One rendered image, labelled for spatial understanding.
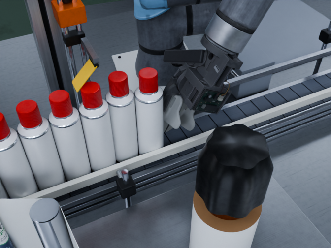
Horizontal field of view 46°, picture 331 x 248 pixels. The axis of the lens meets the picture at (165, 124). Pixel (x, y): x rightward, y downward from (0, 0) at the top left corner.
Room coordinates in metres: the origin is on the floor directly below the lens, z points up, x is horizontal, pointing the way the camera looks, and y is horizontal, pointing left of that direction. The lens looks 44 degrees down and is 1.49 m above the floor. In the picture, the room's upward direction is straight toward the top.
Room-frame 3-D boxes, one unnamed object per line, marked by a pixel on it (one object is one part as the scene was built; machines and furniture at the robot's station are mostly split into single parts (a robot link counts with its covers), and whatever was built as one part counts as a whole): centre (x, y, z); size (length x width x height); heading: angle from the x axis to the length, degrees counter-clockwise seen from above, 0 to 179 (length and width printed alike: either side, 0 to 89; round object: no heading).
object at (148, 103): (0.54, 0.03, 0.98); 0.05 x 0.05 x 0.20
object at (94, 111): (0.50, 0.12, 0.98); 0.05 x 0.05 x 0.20
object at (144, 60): (0.88, 0.01, 0.89); 0.15 x 0.15 x 0.10
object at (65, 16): (0.55, 0.14, 1.05); 0.10 x 0.04 x 0.33; 26
